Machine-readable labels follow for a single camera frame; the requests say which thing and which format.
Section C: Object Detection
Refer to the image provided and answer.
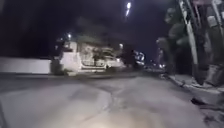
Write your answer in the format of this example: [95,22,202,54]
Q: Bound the white vehicle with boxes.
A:
[49,39,127,75]

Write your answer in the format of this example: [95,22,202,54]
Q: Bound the grey asphalt road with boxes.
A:
[0,70,224,128]

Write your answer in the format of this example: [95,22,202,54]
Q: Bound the street lamp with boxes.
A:
[124,1,133,18]

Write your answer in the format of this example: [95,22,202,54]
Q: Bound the tree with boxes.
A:
[155,5,194,76]

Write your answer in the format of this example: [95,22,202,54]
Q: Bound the pale leaning pole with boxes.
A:
[178,0,205,86]

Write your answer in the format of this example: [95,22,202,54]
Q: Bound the pale concrete kerb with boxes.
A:
[159,72,224,107]

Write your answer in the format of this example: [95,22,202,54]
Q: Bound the white low wall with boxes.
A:
[0,56,53,75]

